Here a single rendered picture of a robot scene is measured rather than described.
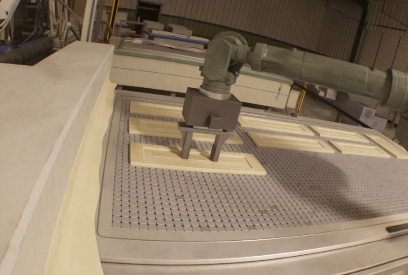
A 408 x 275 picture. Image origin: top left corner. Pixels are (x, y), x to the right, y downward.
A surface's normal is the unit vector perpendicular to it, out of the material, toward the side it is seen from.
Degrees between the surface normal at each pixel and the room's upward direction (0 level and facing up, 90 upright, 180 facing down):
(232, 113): 90
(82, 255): 1
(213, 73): 90
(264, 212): 0
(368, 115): 90
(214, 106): 90
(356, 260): 0
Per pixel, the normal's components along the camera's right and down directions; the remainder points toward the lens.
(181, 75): 0.23, 0.40
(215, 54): -0.36, 0.26
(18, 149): 0.22, -0.91
